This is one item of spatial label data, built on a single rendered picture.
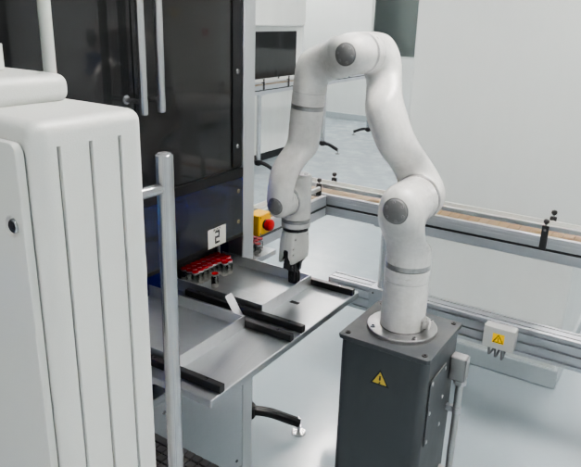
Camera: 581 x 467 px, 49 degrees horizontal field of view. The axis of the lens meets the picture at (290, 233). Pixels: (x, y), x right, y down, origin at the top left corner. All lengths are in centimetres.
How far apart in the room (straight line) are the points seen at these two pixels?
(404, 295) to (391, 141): 40
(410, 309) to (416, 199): 31
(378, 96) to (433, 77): 152
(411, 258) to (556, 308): 164
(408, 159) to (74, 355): 104
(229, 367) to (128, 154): 80
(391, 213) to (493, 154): 157
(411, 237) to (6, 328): 101
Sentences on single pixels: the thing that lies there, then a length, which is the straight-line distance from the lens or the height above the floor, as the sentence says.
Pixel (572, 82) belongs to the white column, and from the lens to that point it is 298.
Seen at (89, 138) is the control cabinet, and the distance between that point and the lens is 80.
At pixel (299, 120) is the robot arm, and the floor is 140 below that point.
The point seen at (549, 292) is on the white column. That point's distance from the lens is 319.
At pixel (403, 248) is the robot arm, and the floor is 111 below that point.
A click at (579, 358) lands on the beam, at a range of 264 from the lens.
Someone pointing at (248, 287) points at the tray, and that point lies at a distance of 193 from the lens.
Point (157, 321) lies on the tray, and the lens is 175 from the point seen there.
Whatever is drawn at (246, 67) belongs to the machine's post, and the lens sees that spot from 196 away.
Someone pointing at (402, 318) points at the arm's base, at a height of 92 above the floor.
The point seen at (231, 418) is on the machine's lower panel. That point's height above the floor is 33.
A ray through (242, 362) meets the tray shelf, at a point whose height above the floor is 88.
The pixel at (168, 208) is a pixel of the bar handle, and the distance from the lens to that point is 93.
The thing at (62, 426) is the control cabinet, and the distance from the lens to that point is 92.
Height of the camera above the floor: 167
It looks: 19 degrees down
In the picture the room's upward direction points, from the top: 2 degrees clockwise
